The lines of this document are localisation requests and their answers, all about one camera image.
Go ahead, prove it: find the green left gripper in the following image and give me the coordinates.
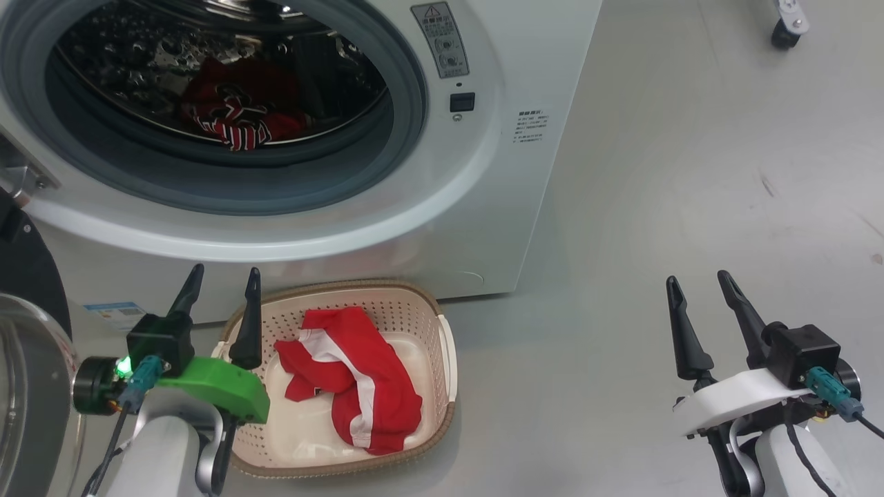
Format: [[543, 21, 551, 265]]
[[153, 264, 271, 425]]

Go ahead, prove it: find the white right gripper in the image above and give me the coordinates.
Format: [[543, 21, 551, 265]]
[[666, 270, 819, 439]]

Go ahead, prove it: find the black round glass washer door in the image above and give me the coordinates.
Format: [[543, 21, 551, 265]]
[[0, 188, 87, 497]]

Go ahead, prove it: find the red jersey with striped trim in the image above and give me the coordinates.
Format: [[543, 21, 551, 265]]
[[181, 59, 308, 153]]

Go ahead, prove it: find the black cylindrical right gripper motor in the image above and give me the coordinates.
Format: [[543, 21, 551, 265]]
[[832, 358, 863, 401]]

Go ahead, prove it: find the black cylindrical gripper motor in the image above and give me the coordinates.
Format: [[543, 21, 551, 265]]
[[832, 358, 863, 401], [72, 356, 128, 416]]

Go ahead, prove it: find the black cylindrical left gripper motor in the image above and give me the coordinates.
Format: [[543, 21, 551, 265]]
[[72, 356, 128, 416]]

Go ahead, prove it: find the cream perforated laundry basket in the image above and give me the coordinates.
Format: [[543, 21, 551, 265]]
[[211, 279, 458, 480]]

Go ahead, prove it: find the white washing machine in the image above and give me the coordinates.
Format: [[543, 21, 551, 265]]
[[0, 0, 604, 325]]

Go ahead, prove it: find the stainless steel washing machine drum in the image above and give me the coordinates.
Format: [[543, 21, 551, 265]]
[[47, 0, 387, 146]]

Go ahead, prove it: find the blue energy label sticker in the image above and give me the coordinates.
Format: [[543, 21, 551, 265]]
[[83, 301, 148, 332]]

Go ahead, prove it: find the grey warning sticker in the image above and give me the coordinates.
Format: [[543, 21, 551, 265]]
[[412, 1, 470, 79]]

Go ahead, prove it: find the right black cable teal plug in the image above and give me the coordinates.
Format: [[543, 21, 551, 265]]
[[805, 366, 884, 442]]

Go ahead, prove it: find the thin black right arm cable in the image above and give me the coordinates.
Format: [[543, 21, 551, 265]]
[[784, 404, 838, 497]]

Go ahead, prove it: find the metal frame leg with caster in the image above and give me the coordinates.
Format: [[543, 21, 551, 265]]
[[770, 0, 810, 50]]

